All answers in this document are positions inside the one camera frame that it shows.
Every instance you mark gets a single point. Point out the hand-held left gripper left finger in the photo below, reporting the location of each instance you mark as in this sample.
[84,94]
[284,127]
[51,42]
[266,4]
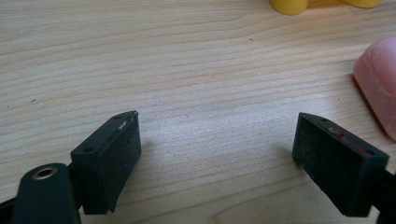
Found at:
[106,161]

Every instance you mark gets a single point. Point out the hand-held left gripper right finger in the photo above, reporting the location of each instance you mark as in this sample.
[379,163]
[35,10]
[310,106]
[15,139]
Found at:
[336,168]

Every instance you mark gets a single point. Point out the pink soap bar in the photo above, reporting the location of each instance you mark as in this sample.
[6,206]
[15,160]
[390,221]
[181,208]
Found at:
[378,84]

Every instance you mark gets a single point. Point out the yellow plastic toy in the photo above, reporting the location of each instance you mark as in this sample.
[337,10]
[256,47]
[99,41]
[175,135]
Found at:
[291,6]

